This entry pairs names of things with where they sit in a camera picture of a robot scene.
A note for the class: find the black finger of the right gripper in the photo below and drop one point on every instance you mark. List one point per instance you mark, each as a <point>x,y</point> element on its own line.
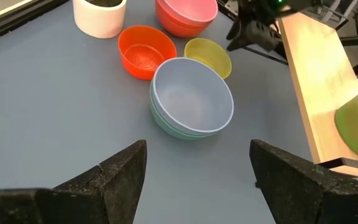
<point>263,35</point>
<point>237,34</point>

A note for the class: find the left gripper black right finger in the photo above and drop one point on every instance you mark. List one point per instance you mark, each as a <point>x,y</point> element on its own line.
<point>300,196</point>

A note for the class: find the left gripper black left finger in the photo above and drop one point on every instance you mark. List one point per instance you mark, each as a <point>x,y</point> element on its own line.
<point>110,193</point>

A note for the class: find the small yellow bowl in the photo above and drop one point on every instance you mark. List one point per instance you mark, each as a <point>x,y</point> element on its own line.
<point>210,53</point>

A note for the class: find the large pink bowl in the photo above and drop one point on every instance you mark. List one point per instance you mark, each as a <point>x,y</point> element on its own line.
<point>191,9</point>

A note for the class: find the large coral bowl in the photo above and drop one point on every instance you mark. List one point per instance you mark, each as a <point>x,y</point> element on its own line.
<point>179,29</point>

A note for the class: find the large light blue bowl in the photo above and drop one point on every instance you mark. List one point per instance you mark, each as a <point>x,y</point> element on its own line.
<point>191,96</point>

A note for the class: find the small green bowl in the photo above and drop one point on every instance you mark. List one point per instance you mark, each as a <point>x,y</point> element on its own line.
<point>353,130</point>

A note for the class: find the large teal bowl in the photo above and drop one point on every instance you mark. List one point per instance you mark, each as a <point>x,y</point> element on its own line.
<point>166,128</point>

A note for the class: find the small orange bowl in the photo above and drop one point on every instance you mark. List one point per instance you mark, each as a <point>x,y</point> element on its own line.
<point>141,56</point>

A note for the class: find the snake plant in white pot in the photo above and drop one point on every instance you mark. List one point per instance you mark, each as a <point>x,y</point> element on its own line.
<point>98,21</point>

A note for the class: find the black metal frame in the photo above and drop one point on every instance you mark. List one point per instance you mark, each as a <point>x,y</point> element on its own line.
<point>315,77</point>

